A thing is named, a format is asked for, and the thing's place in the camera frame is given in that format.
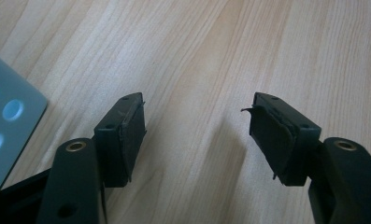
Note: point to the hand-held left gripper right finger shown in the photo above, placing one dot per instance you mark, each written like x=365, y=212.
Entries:
x=345, y=180

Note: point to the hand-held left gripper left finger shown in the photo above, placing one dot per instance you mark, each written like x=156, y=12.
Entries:
x=74, y=180

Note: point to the light blue plastic basket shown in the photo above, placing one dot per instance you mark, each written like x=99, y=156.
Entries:
x=5, y=87

